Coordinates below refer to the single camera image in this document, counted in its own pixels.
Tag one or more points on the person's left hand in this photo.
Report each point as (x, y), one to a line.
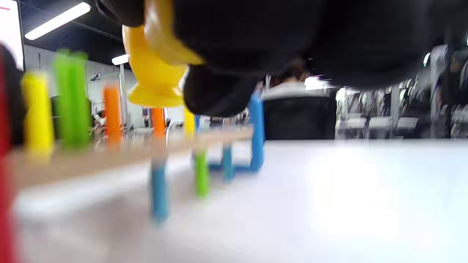
(14, 95)

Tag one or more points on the person's right hand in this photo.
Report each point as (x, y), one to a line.
(310, 33)

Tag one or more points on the rainbow wooden hammer bench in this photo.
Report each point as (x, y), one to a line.
(109, 157)

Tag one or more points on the yellow plastic toy hammer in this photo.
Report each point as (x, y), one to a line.
(153, 76)

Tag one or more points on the black mesh office chair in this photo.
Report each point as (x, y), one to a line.
(299, 118)

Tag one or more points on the long ceiling light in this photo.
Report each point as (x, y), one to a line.
(120, 59)
(58, 20)

